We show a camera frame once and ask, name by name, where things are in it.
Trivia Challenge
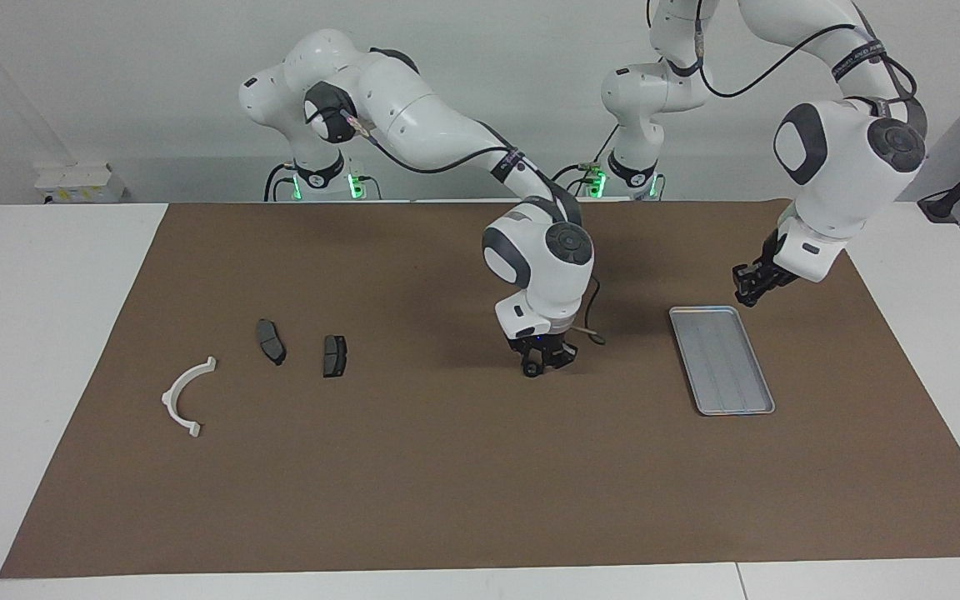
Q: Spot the silver metal tray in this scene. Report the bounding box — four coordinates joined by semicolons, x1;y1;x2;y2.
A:
668;305;777;417

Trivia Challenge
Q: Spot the brown table mat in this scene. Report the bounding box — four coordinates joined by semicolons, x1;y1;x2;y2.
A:
0;198;960;579

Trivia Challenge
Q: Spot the long dark brake pad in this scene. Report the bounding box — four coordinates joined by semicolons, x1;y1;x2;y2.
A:
256;318;288;367

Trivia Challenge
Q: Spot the white power strip box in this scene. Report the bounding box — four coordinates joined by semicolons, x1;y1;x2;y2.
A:
34;162;127;205

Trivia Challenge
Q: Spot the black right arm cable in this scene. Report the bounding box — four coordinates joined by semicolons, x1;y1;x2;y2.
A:
338;108;608;346

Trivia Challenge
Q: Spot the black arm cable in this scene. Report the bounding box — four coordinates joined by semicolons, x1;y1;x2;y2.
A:
647;0;921;113
338;108;608;346

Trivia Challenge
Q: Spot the black base cable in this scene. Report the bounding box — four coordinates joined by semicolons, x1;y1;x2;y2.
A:
263;162;294;203
541;162;608;199

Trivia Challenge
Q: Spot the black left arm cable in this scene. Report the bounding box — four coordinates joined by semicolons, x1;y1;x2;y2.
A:
647;0;921;113

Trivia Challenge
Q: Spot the white curved plastic bracket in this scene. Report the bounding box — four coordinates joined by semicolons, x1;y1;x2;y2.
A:
161;356;218;438

